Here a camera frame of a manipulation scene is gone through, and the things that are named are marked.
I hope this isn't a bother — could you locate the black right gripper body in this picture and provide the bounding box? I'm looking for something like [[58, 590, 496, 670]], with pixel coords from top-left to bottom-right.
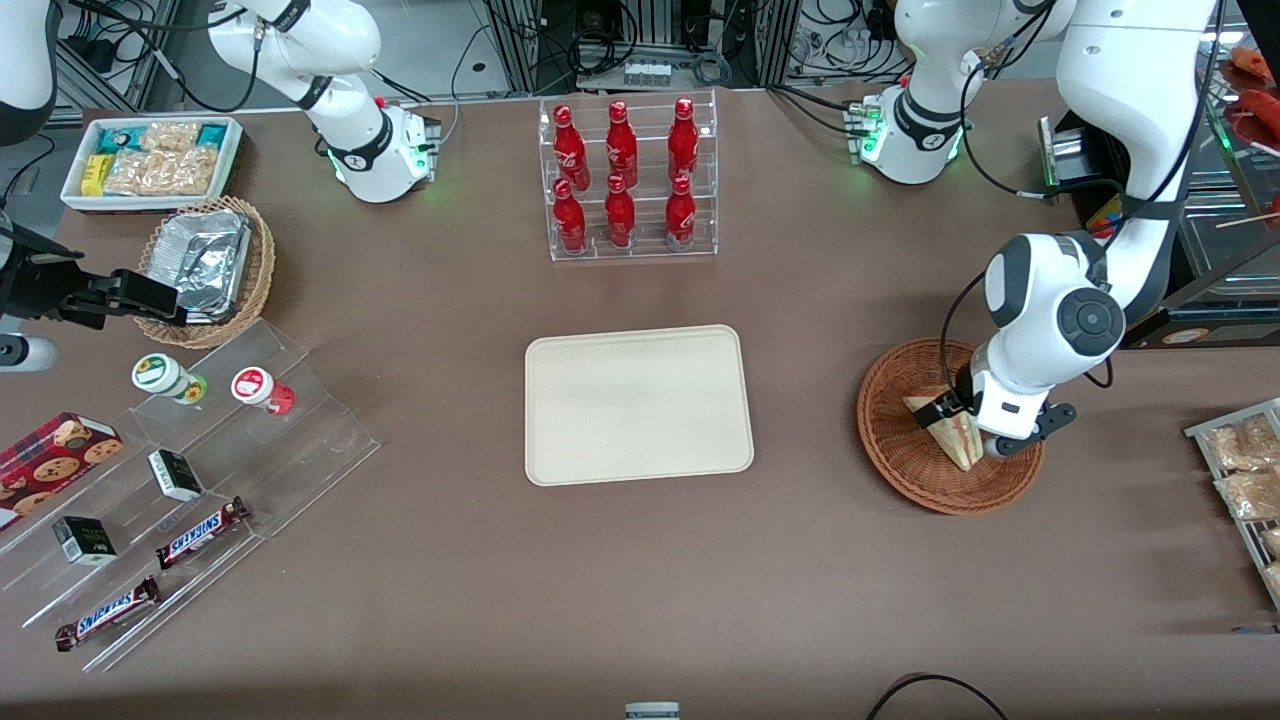
[[0, 226, 87, 323]]

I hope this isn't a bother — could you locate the triangle sandwich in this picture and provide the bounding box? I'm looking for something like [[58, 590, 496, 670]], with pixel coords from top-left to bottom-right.
[[903, 390, 987, 473]]

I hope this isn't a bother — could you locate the brown round wicker basket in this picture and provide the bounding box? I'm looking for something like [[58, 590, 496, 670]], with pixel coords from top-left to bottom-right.
[[857, 337, 1046, 517]]

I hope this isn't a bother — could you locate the tan wicker basket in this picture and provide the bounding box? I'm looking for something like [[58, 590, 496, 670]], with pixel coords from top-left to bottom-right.
[[133, 196, 277, 350]]

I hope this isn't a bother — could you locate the metal tray of pastries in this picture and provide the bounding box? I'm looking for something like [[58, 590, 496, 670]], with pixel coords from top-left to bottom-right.
[[1185, 398, 1280, 611]]

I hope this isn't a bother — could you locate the beige rectangular tray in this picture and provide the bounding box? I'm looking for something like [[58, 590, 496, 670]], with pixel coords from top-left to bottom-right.
[[525, 324, 755, 488]]

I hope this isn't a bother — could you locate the green lid cup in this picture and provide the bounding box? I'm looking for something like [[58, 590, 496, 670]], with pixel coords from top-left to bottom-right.
[[131, 352, 210, 406]]

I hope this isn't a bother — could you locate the white snack bin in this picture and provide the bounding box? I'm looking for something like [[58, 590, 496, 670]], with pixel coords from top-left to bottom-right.
[[60, 114, 245, 215]]

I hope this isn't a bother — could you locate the large clear cracker bag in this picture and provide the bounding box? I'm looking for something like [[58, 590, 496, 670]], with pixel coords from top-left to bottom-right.
[[104, 147, 222, 197]]

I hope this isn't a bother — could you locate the red lid cup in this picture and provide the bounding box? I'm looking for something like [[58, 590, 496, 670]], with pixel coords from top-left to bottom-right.
[[230, 366, 297, 417]]

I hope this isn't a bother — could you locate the small clear cracker bag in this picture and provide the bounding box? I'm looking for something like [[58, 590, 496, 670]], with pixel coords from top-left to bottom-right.
[[140, 121, 202, 152]]

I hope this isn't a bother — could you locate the small black box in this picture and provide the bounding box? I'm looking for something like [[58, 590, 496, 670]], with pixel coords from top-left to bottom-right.
[[147, 448, 205, 503], [51, 515, 118, 567]]

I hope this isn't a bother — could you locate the red plaid cookie box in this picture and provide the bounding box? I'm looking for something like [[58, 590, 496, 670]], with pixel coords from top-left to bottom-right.
[[0, 411, 125, 532]]

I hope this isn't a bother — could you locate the clear acrylic stepped display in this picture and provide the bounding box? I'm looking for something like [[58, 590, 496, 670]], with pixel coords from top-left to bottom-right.
[[0, 319, 382, 674]]

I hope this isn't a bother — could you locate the Snickers bar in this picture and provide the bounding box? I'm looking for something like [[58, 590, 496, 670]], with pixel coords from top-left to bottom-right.
[[54, 575, 162, 653], [154, 496, 252, 572]]

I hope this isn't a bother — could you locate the steel warmer pan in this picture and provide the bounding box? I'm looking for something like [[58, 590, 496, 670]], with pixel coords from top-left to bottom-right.
[[1180, 190, 1280, 301]]

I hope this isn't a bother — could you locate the red cola bottle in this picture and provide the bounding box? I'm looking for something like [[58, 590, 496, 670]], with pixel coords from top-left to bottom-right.
[[664, 175, 698, 250], [605, 100, 640, 187], [552, 178, 590, 254], [604, 175, 638, 250], [552, 104, 592, 191], [667, 97, 700, 185]]

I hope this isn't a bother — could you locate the clear acrylic bottle rack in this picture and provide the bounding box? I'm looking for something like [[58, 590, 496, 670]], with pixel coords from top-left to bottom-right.
[[538, 90, 719, 264]]

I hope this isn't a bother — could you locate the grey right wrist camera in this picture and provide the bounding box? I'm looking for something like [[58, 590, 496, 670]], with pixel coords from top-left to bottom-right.
[[0, 335, 59, 374]]

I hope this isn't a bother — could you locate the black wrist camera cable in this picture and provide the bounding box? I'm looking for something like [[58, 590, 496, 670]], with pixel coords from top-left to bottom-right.
[[938, 268, 993, 397]]

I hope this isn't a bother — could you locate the black floor cable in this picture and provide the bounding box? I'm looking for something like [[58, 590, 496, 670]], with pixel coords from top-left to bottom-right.
[[864, 672, 1011, 720]]

